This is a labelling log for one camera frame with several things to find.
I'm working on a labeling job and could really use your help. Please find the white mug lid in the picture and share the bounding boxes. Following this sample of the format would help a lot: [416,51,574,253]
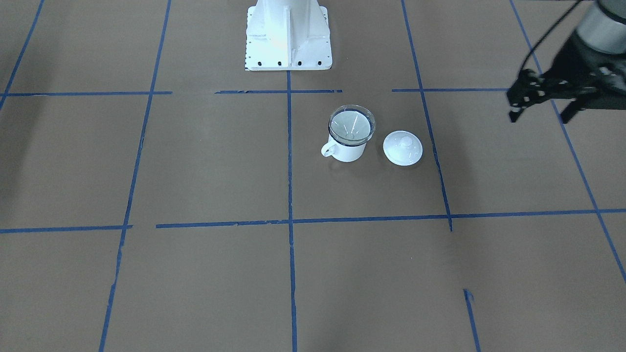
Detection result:
[382,130,424,166]

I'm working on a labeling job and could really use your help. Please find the white enamel mug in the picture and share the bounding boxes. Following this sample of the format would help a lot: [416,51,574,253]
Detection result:
[320,133,367,162]

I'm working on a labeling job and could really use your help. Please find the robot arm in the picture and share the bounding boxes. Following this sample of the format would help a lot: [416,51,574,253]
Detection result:
[507,0,626,123]

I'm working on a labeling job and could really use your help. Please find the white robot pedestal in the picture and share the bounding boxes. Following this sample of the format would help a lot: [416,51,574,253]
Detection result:
[245,0,333,71]

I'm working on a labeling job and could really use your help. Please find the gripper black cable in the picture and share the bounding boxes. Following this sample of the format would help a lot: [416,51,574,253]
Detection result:
[518,0,587,77]

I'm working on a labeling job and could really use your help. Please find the clear glass funnel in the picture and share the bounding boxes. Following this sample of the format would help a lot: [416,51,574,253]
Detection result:
[327,105,377,147]

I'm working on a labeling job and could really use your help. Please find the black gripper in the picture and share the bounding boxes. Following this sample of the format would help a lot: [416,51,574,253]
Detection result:
[507,33,626,125]

